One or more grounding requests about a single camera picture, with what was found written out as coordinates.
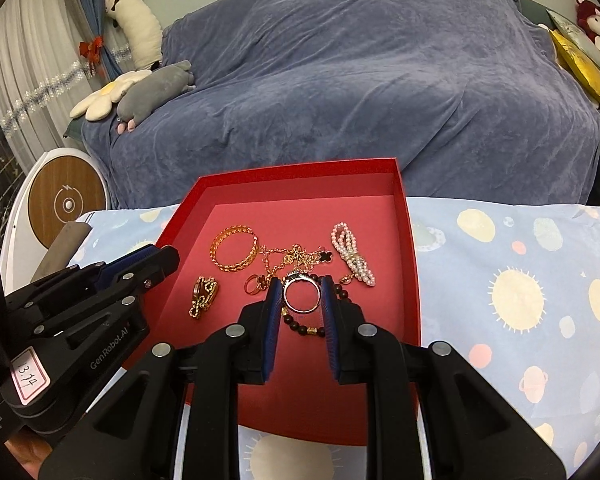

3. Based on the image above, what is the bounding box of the small gold red ring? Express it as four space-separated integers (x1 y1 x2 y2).
243 273 272 297

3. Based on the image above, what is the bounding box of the gold clover necklace chain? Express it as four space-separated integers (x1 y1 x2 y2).
258 242 335 281

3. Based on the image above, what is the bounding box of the silver ring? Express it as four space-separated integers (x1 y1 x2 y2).
281 270 323 316

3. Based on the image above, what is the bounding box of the red jewelry tray box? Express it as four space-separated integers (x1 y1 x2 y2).
144 158 420 446

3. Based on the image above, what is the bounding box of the person's left hand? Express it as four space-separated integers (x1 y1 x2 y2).
5 427 53 479

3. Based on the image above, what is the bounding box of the amber gold pendant brooch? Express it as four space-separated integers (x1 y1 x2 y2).
188 276 219 318

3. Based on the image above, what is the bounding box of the round wooden white device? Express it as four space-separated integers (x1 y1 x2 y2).
0 148 109 294

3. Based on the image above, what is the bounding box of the blue planet print tablecloth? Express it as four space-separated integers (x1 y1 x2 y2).
71 196 600 479

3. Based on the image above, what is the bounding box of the flower shaped cushion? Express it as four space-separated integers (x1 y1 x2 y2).
69 70 151 122

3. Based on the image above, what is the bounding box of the grey plush toy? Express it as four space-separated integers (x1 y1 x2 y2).
117 60 195 134

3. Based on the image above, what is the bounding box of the white sheer curtain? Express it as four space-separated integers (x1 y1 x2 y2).
0 0 102 171

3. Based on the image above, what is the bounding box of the red bow curtain tie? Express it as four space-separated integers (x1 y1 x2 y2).
79 36 105 77

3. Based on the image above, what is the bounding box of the blue-grey sofa blanket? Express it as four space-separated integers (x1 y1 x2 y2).
81 0 600 208

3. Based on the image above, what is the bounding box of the white long plush toy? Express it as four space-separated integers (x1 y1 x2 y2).
105 0 162 70

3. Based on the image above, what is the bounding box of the yellow gold cushion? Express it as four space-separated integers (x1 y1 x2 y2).
548 30 600 104

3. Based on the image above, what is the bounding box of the silver green cushion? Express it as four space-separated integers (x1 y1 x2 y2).
547 10 600 69

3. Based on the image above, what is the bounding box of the red monkey plush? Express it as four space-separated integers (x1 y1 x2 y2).
576 0 600 50

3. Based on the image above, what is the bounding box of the gold chain bangle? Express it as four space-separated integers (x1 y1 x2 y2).
209 224 260 273

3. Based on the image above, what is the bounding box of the dark bead bracelet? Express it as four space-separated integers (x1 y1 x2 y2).
279 271 350 338

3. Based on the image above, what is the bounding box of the white pearl bracelet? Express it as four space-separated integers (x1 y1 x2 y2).
330 221 377 288

